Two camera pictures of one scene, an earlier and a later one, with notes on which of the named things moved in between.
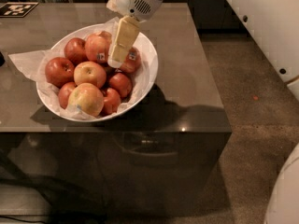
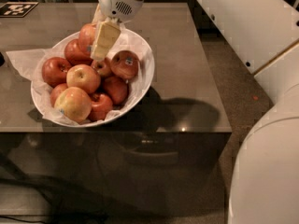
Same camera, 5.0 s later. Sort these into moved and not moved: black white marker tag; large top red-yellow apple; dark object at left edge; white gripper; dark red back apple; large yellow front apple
Moved: large yellow front apple; large top red-yellow apple; white gripper
Not moved: dark red back apple; black white marker tag; dark object at left edge
